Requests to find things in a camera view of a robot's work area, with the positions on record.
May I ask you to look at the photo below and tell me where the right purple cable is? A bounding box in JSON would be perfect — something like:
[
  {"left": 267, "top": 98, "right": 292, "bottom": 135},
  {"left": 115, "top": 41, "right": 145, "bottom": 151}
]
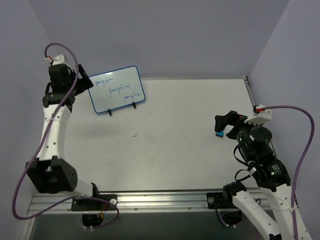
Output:
[{"left": 263, "top": 104, "right": 315, "bottom": 240}]

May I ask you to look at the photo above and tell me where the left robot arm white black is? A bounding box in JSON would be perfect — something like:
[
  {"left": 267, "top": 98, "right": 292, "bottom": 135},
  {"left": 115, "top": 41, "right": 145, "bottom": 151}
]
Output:
[{"left": 26, "top": 63, "right": 101, "bottom": 210}]

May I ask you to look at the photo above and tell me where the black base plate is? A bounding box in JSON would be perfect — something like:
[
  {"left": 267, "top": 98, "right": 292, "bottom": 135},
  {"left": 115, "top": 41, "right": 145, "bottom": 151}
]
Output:
[
  {"left": 206, "top": 191, "right": 237, "bottom": 209},
  {"left": 71, "top": 193, "right": 118, "bottom": 212}
]

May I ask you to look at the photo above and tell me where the blue framed whiteboard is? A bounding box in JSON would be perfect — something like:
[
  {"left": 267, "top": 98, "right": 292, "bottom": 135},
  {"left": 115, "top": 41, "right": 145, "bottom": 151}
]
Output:
[{"left": 88, "top": 65, "right": 146, "bottom": 114}]

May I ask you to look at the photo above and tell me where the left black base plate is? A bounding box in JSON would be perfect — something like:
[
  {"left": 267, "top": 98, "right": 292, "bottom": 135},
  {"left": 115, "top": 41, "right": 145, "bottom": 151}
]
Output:
[{"left": 71, "top": 193, "right": 118, "bottom": 212}]

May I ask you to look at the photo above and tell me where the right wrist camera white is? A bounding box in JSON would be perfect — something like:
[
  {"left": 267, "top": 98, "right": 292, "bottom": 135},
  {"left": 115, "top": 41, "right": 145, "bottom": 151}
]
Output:
[{"left": 244, "top": 104, "right": 272, "bottom": 126}]

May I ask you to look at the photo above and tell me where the purple cable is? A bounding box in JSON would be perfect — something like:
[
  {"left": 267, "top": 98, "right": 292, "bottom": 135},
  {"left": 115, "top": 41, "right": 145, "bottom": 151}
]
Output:
[
  {"left": 263, "top": 104, "right": 315, "bottom": 240},
  {"left": 11, "top": 43, "right": 120, "bottom": 230}
]

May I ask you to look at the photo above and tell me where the blue whiteboard eraser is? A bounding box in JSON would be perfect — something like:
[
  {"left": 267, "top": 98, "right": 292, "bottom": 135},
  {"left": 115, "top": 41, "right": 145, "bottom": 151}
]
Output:
[{"left": 215, "top": 130, "right": 224, "bottom": 138}]

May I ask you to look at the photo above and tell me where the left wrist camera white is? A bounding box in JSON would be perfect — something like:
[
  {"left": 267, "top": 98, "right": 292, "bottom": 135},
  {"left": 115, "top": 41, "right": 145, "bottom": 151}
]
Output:
[{"left": 44, "top": 54, "right": 69, "bottom": 66}]

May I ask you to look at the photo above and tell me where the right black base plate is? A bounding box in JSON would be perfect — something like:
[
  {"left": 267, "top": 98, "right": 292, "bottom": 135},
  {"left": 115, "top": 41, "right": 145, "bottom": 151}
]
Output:
[{"left": 206, "top": 191, "right": 237, "bottom": 209}]

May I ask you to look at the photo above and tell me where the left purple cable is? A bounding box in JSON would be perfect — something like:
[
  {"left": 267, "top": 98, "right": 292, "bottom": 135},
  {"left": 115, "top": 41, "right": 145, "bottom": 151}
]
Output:
[{"left": 11, "top": 43, "right": 120, "bottom": 230}]

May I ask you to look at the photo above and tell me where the metal wire easel stand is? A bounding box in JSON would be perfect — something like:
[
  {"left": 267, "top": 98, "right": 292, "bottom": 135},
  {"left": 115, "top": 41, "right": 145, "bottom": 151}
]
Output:
[{"left": 107, "top": 102, "right": 137, "bottom": 116}]

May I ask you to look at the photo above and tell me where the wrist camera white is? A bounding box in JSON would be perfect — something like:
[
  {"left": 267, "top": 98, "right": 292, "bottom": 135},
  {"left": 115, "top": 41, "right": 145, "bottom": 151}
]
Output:
[
  {"left": 44, "top": 54, "right": 69, "bottom": 66},
  {"left": 244, "top": 104, "right": 272, "bottom": 126}
]

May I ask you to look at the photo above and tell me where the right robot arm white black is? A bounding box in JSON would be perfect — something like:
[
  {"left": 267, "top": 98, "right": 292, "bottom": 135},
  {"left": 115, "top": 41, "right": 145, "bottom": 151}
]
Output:
[{"left": 214, "top": 106, "right": 312, "bottom": 240}]

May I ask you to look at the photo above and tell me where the aluminium mounting rail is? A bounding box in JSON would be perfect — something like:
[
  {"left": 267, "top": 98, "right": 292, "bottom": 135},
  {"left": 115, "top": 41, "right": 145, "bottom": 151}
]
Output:
[{"left": 26, "top": 188, "right": 276, "bottom": 216}]

